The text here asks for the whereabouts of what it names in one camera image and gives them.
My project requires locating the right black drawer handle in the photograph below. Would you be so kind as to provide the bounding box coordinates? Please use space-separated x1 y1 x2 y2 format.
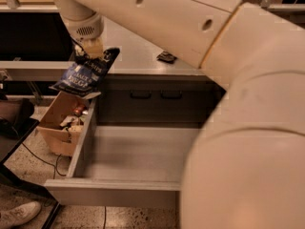
160 91 182 100

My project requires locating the grey cabinet counter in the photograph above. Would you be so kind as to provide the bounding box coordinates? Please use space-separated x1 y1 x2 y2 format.
97 19 225 124

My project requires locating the grey open top drawer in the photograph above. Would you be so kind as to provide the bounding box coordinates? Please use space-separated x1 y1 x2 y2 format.
45 94 206 208

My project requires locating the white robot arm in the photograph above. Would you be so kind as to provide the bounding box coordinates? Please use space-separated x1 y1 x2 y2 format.
47 0 305 229

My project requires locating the cardboard box with trash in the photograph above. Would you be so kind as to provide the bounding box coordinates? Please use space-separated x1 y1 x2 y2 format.
37 92 89 156

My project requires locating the black table frame leg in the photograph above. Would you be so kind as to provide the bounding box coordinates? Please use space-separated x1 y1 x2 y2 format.
0 118 61 229

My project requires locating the blue Kettle chip bag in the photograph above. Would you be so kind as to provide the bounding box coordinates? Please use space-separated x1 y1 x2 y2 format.
51 43 120 99

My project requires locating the red can in box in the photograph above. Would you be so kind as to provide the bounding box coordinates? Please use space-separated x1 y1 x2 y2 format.
72 104 87 116

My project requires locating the black snack bag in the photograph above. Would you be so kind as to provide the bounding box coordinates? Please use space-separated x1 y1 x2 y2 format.
156 52 176 64

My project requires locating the black drawer handle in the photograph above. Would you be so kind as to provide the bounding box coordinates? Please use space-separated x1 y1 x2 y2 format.
130 91 152 99
160 91 182 100

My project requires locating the white shoe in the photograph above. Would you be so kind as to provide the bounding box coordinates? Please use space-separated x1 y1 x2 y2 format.
0 201 41 229

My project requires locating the left black drawer handle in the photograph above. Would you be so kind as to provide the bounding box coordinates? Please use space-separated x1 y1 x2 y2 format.
130 91 152 99

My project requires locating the black floor cable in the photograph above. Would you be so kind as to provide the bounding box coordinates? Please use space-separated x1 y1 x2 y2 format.
0 116 67 179

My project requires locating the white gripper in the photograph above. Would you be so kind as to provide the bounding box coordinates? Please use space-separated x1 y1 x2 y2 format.
63 13 104 58

